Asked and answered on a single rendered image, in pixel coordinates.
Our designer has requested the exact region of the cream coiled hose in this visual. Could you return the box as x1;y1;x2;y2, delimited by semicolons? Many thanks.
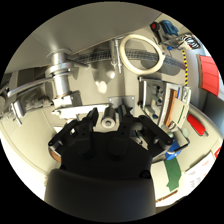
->
118;34;166;76

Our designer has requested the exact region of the short steel cylinder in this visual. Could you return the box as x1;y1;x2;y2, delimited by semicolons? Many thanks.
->
101;106;117;128

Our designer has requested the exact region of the steel round rod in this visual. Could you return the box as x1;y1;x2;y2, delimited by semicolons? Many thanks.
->
66;58;90;70

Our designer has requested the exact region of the red crate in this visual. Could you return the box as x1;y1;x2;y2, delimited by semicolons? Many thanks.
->
195;54;220;99

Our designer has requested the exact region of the blue pump cart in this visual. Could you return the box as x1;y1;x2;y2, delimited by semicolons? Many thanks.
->
150;20;202;51

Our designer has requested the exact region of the grey steel tank body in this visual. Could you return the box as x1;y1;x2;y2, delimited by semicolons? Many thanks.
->
3;2;163;74

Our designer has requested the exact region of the curved steel lever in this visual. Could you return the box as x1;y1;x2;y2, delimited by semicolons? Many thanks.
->
7;77;55;98

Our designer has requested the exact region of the grey wall bracket plate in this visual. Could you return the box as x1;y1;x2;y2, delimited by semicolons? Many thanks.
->
108;95;135;112

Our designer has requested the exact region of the steel sample tap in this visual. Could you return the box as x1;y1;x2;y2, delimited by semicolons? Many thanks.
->
109;38;123;74

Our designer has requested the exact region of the white notice board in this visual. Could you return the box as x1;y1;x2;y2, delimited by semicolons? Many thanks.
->
185;152;218;193

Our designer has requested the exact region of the black coiled cable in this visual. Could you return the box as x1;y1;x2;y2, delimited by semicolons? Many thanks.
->
184;34;200;49

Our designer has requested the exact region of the green cloth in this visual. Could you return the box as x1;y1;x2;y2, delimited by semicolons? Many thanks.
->
163;158;182;192

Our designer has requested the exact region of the grey floor drain grate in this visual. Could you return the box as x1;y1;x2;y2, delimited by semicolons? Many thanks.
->
35;48;187;81

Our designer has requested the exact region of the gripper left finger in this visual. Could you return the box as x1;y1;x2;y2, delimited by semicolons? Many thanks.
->
48;107;99;159

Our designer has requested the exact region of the red sign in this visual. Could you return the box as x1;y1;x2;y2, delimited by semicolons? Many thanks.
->
213;146;222;159

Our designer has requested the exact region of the brown wooden plank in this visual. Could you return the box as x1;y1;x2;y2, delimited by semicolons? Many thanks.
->
165;89;178;127

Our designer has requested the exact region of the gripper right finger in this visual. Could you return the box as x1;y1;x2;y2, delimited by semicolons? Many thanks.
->
108;104;175;161

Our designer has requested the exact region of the brown wooden barrel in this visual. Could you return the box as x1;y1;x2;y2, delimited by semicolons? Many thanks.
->
48;146;62;163

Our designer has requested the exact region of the red cylinder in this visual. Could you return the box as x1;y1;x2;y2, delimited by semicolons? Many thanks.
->
186;113;209;137

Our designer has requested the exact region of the grey green ring clamp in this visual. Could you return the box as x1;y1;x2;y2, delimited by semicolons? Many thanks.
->
182;86;192;106

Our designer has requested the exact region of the white sheet with green line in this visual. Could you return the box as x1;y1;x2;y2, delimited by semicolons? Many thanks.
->
172;99;190;130

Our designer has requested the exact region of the grey steel trolley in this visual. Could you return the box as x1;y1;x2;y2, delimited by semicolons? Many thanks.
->
138;76;192;131

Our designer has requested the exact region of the steel outlet pipe assembly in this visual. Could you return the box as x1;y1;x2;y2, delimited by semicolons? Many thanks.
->
45;48;83;112

